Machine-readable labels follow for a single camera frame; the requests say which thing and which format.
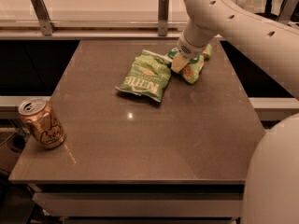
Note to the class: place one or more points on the green Kettle chip bag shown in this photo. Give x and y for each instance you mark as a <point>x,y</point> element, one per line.
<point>148,76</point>

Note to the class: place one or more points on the green rice chip bag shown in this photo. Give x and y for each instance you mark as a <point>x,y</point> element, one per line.
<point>192,70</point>

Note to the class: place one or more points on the middle metal railing bracket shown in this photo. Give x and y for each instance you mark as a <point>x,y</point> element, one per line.
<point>163,11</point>

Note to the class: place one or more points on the metal railing bracket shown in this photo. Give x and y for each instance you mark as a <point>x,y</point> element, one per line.
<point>163,11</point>
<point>43,17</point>

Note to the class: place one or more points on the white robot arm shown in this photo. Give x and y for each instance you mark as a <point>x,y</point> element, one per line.
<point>271,194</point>

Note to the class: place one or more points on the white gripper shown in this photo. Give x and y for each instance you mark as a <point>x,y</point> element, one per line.
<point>188,50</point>

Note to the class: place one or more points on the orange LaCroix can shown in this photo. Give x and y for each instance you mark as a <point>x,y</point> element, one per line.
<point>39,117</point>

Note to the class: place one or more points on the left metal railing bracket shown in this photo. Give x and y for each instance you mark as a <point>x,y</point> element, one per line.
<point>43,17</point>

